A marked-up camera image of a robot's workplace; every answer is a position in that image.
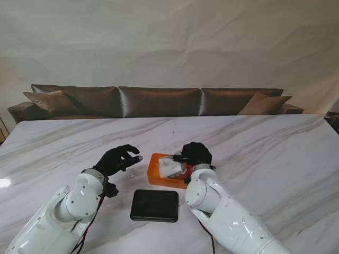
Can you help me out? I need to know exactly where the white green tissue pack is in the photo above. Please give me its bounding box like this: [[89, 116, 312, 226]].
[[158, 155, 188, 180]]

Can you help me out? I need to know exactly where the orange tissue box cover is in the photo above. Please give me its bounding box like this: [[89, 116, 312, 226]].
[[147, 152, 193, 190]]

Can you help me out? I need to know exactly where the brown leather sofa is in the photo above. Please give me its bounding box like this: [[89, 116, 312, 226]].
[[7, 84, 305, 125]]

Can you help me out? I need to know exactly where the red black arm cable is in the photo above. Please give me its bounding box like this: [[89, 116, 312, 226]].
[[197, 219, 217, 254], [70, 176, 110, 254]]

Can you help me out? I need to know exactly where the brown sofa back cushion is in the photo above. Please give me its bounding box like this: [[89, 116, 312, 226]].
[[200, 88, 284, 116], [31, 84, 119, 119], [118, 86, 201, 119]]

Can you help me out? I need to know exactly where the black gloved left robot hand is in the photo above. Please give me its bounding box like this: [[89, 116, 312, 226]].
[[92, 144, 144, 177]]

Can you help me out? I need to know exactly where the wooden furniture piece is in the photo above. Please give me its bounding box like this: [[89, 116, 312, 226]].
[[0, 115, 7, 142]]

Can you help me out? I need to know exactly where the black tissue box base plate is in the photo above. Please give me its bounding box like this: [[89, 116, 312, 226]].
[[129, 189, 180, 223]]

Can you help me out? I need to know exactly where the red black right arm cable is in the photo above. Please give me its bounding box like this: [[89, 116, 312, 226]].
[[197, 219, 217, 254]]

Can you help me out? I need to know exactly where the dark furniture piece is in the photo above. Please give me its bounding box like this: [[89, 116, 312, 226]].
[[324, 111, 339, 133]]

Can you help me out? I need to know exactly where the red black left arm cable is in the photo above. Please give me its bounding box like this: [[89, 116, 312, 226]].
[[70, 176, 110, 254]]

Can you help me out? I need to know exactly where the brown throw pillow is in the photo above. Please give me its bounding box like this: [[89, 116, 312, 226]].
[[23, 90, 80, 113], [237, 92, 293, 116]]

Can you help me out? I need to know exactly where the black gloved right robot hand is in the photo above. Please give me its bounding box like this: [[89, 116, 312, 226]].
[[173, 141, 213, 166]]

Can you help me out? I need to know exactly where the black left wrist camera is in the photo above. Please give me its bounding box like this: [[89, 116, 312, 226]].
[[104, 182, 119, 198]]

